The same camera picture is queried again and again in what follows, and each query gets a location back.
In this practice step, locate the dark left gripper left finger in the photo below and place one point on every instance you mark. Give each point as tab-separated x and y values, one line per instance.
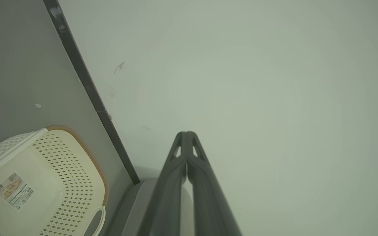
166	203

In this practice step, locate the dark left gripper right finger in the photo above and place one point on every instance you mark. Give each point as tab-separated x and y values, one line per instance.
208	209

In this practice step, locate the grey fabric sofa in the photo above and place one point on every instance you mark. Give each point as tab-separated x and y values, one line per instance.
133	213

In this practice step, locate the cream perforated laundry basket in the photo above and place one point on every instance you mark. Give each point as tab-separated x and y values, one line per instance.
61	177

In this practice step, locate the white barcode label sticker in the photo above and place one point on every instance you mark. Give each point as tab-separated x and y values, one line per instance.
13	190

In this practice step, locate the black baseboard strip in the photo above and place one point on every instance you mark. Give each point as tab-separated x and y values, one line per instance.
77	62

